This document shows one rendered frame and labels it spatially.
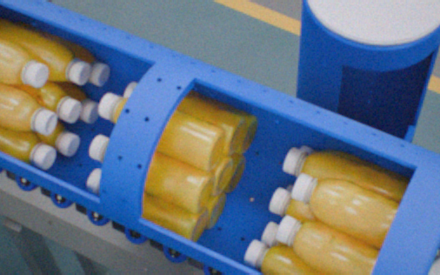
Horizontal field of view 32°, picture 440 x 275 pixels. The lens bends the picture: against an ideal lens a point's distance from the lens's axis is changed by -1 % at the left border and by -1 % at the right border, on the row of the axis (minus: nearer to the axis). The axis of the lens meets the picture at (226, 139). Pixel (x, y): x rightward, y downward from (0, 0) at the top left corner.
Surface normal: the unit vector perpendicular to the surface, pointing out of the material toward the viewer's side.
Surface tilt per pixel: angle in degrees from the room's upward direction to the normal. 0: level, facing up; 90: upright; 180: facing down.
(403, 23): 0
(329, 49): 90
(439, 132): 0
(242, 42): 0
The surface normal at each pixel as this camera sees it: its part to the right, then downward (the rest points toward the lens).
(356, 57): -0.36, 0.79
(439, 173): 0.14, -0.79
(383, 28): -0.04, -0.55
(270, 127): -0.43, 0.55
